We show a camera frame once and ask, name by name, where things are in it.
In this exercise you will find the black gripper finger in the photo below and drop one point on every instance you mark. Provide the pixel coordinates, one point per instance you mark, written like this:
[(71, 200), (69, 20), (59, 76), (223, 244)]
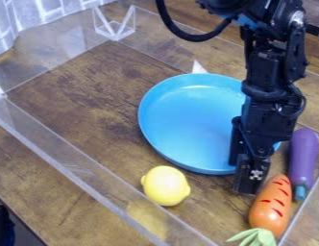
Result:
[(251, 174)]

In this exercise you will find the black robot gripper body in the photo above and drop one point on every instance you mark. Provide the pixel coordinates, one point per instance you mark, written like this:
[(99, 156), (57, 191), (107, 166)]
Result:
[(267, 122)]

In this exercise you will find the purple toy eggplant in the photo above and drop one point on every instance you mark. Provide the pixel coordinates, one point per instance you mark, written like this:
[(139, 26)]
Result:
[(305, 152)]

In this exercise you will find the orange toy carrot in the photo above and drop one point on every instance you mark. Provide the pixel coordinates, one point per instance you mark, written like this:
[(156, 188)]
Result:
[(270, 213)]

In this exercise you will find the blue round plate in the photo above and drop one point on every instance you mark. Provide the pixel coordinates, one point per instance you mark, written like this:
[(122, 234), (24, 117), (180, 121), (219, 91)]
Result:
[(186, 118)]

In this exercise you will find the yellow toy lemon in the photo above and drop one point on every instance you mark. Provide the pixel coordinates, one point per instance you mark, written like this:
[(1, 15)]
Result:
[(166, 185)]

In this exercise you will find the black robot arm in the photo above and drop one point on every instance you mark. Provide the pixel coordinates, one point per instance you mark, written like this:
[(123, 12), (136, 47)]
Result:
[(273, 30)]

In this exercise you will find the white patterned curtain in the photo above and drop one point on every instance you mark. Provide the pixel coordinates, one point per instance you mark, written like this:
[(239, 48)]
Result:
[(25, 14)]

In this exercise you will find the clear acrylic enclosure wall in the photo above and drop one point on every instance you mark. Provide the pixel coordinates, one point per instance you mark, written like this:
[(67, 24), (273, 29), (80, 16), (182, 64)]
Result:
[(73, 151)]

